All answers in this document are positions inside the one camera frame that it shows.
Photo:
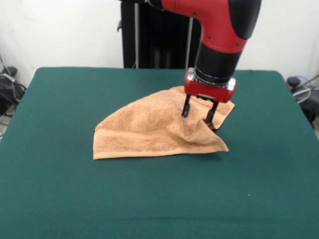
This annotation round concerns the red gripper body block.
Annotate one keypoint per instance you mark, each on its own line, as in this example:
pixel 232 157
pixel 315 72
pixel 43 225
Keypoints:
pixel 207 90

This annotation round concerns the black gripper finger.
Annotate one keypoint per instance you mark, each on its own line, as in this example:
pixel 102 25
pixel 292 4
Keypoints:
pixel 186 107
pixel 211 114

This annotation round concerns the orange terry towel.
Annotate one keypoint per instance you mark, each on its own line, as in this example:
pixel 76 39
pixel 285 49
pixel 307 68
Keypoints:
pixel 139 129

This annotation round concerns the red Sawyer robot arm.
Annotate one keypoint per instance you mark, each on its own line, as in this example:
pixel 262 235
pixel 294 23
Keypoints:
pixel 219 44

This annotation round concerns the black equipment block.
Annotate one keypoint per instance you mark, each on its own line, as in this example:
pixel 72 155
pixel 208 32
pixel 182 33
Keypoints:
pixel 310 104

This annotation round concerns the dark green table cloth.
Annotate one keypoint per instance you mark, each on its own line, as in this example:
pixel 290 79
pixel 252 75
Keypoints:
pixel 62 186

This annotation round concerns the black robot pedestal frame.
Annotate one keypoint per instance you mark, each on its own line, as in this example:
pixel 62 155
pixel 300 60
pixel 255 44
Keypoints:
pixel 154 42

